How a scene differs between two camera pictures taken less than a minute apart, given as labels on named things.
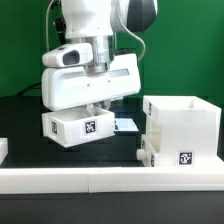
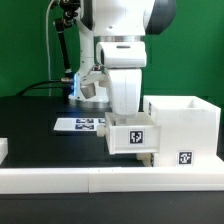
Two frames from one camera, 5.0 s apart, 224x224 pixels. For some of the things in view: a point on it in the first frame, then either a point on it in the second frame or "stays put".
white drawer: x=69 y=128 -> x=132 y=134
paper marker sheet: x=125 y=124 -> x=79 y=124
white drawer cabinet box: x=185 y=130 stays put
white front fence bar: x=110 y=180 stays put
